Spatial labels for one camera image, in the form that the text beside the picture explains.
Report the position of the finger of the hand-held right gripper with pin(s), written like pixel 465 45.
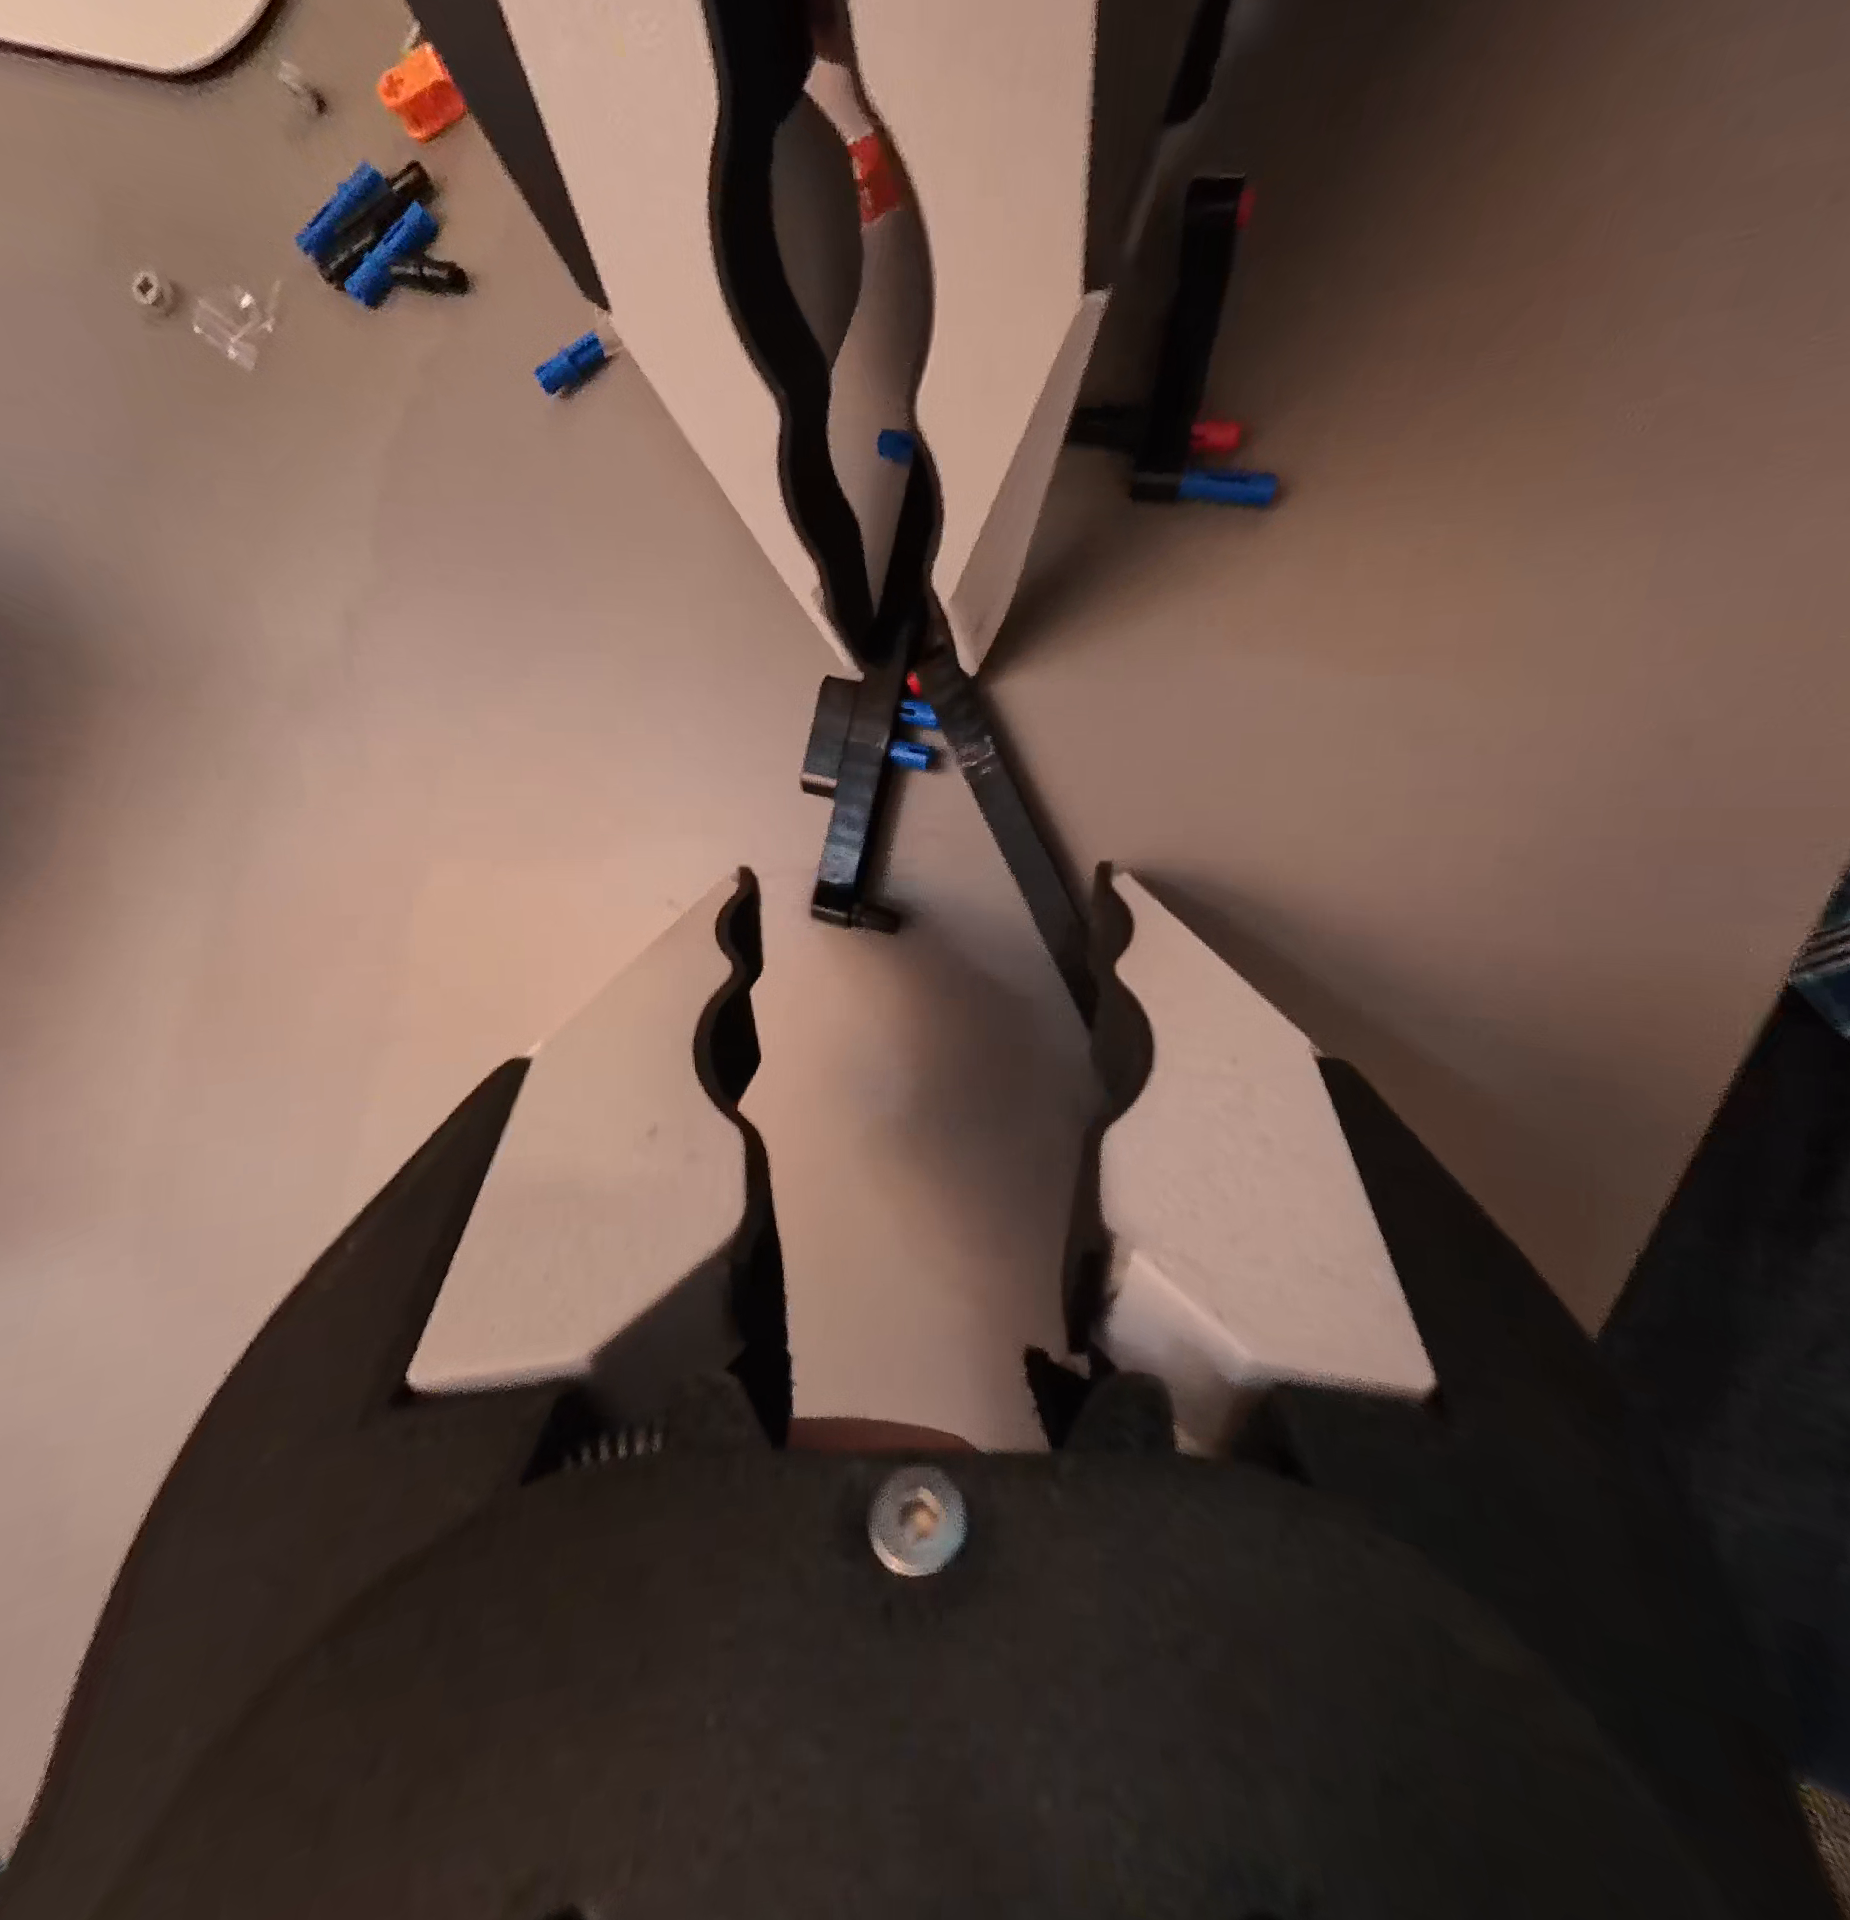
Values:
pixel 1000 181
pixel 641 181

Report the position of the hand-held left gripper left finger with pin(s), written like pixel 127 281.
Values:
pixel 596 1201

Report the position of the small grey toy bushing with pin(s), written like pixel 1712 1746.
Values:
pixel 152 292

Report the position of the clear plastic toy piece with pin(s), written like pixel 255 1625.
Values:
pixel 238 324

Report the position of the small clear toy piece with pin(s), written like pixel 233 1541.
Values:
pixel 301 88

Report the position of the white rounded pad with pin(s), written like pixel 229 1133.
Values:
pixel 116 28

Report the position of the short blue toy pin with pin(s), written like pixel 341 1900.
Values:
pixel 569 368

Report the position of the black toy beam assembly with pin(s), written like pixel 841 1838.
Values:
pixel 853 782

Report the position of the beige desk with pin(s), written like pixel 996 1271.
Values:
pixel 265 752

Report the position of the blue plaid cloth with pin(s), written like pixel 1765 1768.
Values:
pixel 1848 946

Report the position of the black beam with red pin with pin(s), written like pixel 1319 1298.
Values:
pixel 1198 330

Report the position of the orange toy connector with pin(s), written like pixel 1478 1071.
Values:
pixel 424 94

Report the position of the dark blue trousers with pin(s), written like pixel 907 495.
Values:
pixel 1750 1351

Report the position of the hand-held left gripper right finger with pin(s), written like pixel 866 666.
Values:
pixel 1255 1201

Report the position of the blue and black toy pin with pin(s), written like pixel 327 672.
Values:
pixel 388 256
pixel 341 211

